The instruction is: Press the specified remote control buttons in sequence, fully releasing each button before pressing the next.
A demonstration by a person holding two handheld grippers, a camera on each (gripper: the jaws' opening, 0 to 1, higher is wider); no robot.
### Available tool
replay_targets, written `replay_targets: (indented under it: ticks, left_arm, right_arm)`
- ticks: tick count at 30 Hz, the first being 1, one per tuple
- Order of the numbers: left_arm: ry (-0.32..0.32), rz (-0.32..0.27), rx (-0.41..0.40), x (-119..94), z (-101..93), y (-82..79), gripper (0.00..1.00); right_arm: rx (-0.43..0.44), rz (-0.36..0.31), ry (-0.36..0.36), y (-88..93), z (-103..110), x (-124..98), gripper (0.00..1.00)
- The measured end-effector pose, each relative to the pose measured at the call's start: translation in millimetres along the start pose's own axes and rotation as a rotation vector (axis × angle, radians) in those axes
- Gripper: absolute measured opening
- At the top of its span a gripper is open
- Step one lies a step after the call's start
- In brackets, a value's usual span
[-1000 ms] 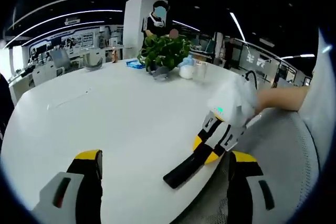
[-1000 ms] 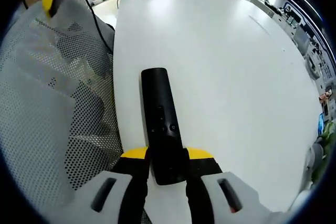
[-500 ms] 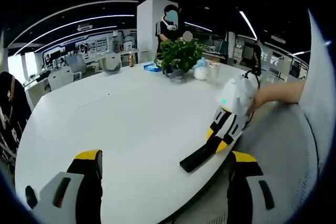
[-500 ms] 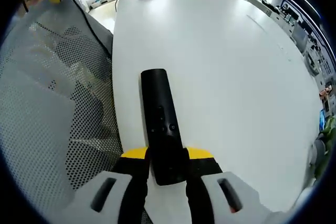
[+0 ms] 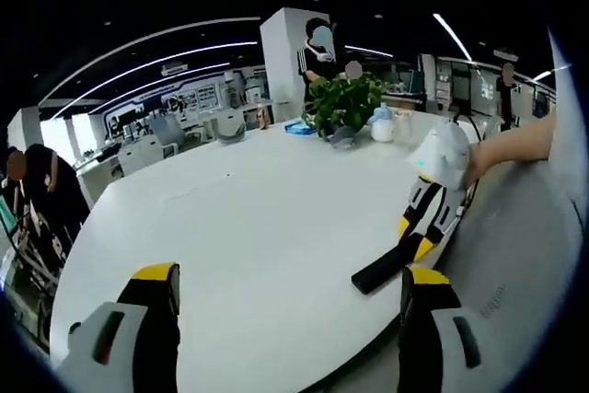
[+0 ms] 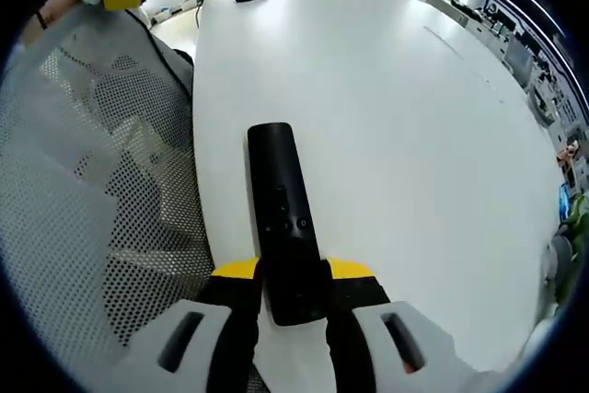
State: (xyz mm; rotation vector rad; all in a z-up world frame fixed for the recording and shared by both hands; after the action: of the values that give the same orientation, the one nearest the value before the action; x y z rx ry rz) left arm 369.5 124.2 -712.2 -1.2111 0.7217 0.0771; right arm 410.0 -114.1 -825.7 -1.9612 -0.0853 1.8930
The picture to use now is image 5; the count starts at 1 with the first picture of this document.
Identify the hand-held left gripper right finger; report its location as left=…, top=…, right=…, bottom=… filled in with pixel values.
left=398, top=266, right=491, bottom=393

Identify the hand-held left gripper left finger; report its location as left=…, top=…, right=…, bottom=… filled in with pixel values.
left=54, top=261, right=181, bottom=393

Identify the black remote control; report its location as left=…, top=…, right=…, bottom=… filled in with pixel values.
left=352, top=232, right=427, bottom=295

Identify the person's right hand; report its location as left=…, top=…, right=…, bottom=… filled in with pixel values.
left=465, top=144, right=490, bottom=185

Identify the grey mesh chair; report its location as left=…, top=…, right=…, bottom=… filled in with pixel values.
left=434, top=153, right=582, bottom=393

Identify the grey plant pot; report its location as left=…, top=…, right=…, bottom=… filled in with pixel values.
left=327, top=125, right=356, bottom=150

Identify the green leafy plant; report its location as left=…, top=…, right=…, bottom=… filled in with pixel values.
left=301, top=75, right=392, bottom=136

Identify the metal equipment cart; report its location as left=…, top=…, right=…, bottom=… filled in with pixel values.
left=0, top=180, right=70, bottom=346

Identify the blue packet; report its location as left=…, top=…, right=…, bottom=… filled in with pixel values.
left=283, top=120, right=317, bottom=136

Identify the white neck device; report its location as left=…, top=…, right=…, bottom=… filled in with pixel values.
left=306, top=42, right=333, bottom=64

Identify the white square pillar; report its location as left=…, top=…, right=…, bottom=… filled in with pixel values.
left=260, top=6, right=333, bottom=125

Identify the grey curved object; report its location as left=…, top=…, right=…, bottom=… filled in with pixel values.
left=214, top=119, right=248, bottom=144

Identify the white office chair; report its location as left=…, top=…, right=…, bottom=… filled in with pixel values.
left=149, top=114, right=188, bottom=155

